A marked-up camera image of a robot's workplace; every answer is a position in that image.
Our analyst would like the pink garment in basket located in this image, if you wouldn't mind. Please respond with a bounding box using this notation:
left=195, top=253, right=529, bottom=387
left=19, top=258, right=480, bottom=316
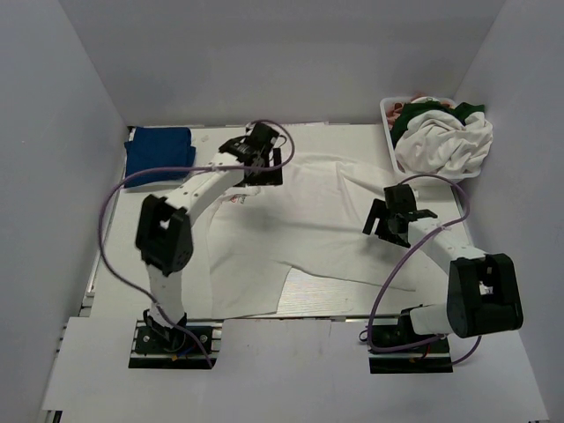
left=385, top=93, right=455, bottom=129

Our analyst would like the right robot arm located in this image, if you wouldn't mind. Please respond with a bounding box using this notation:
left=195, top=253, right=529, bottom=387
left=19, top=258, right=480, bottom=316
left=363, top=184, right=524, bottom=353

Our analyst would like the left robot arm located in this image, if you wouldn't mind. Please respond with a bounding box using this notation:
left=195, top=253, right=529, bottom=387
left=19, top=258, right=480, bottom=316
left=136, top=122, right=282, bottom=352

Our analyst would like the cream white t shirt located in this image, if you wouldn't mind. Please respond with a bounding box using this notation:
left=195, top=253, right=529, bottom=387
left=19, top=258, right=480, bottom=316
left=392, top=111, right=494, bottom=176

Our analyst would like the folded blue t shirt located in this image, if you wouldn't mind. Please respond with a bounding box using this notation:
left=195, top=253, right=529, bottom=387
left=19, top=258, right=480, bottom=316
left=124, top=127, right=197, bottom=178

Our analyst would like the dark green t shirt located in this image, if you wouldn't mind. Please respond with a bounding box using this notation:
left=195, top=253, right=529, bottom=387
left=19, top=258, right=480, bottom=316
left=390, top=100, right=486, bottom=141

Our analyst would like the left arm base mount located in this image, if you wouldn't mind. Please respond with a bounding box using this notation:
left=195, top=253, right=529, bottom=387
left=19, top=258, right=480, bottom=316
left=129, top=321, right=222, bottom=370

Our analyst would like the white plastic laundry basket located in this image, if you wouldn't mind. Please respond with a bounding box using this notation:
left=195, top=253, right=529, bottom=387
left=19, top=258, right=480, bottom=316
left=380, top=96, right=456, bottom=182

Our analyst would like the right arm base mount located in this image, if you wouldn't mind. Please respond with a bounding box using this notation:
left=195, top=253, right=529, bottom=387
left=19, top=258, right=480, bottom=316
left=368, top=324, right=453, bottom=375

